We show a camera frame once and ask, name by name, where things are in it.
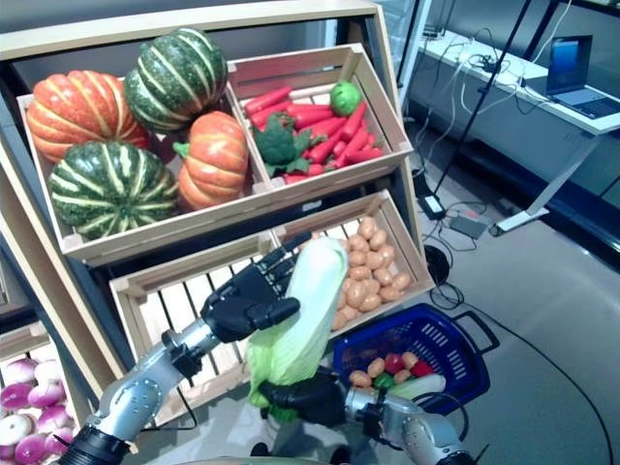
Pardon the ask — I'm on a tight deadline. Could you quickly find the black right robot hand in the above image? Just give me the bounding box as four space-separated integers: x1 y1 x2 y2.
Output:
259 367 349 428

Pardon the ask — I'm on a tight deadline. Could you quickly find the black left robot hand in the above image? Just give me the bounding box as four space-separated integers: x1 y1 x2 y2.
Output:
201 244 301 345

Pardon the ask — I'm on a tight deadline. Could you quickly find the napa cabbage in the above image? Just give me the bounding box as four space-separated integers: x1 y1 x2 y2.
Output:
245 238 350 408
387 373 446 401

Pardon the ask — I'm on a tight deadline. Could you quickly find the blue plastic shopping basket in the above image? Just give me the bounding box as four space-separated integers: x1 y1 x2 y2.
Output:
332 303 500 416

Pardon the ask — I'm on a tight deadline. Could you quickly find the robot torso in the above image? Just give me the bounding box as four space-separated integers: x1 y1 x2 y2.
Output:
193 454 340 465

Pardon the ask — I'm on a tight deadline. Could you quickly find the wooden slat crate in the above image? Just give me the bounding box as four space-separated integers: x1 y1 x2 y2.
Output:
0 322 96 465
270 189 436 340
226 43 414 188
108 232 292 422

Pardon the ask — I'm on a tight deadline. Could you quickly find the wide wooden crate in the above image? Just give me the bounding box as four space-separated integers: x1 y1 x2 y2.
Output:
16 89 275 266

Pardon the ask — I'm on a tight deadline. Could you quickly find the small orange pumpkin green stem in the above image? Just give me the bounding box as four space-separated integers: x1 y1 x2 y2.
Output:
172 110 250 210

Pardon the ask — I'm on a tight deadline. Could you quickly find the green striped pumpkin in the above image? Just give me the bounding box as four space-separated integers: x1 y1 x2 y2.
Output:
123 27 229 135
47 140 180 241

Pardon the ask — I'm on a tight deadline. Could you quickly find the red carrot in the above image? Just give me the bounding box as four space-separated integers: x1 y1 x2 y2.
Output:
346 146 385 165
285 103 335 119
309 128 345 164
244 85 294 116
340 100 368 142

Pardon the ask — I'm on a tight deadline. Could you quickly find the black round floor base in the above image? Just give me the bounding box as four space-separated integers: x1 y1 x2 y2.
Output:
424 244 451 287

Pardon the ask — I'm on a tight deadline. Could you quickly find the purple white onion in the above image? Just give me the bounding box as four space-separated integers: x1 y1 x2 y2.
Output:
33 360 62 384
0 414 35 446
36 405 72 435
27 382 67 408
2 357 38 387
0 383 33 412

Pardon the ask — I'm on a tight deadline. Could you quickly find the black power adapter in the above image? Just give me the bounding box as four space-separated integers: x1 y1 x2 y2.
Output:
419 193 447 219

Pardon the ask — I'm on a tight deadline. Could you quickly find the round green cabbage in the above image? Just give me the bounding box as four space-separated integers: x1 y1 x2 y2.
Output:
329 80 363 116

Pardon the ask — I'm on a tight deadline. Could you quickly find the grey box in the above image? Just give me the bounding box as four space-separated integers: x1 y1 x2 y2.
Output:
448 212 488 238

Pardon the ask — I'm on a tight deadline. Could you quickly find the large orange pumpkin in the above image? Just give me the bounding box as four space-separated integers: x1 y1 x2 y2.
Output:
25 70 151 164

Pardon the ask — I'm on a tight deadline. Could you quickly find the black tripod stand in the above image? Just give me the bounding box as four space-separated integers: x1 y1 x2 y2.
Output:
425 0 534 195

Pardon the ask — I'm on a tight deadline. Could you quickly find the white desk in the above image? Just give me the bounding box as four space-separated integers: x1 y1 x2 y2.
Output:
409 28 620 238

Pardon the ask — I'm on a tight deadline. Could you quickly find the open laptop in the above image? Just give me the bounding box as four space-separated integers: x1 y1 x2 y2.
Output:
544 34 620 120

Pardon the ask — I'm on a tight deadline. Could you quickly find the black floor cable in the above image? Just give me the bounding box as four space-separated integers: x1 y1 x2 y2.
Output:
433 283 609 437

